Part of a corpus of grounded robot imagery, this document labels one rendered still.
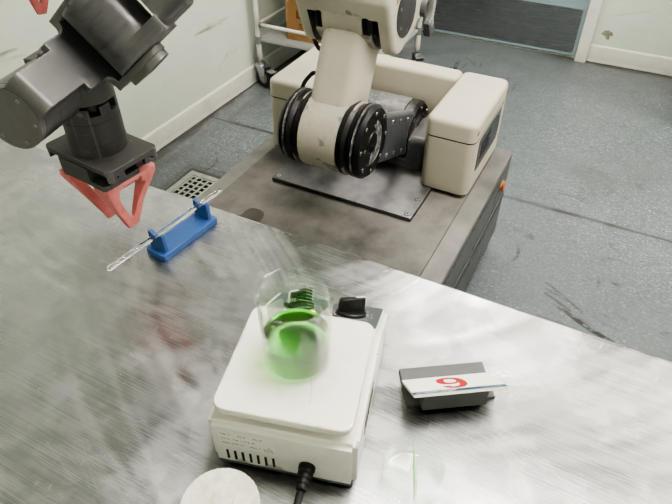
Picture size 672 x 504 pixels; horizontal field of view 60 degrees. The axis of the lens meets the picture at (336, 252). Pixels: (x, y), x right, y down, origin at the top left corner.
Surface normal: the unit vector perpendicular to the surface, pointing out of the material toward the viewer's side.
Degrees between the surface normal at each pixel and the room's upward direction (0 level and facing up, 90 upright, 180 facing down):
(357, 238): 0
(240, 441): 90
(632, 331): 0
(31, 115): 90
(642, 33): 90
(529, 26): 90
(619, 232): 0
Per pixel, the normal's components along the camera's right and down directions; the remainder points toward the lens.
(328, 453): -0.21, 0.64
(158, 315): 0.00, -0.76
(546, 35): -0.46, 0.58
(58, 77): 0.70, -0.32
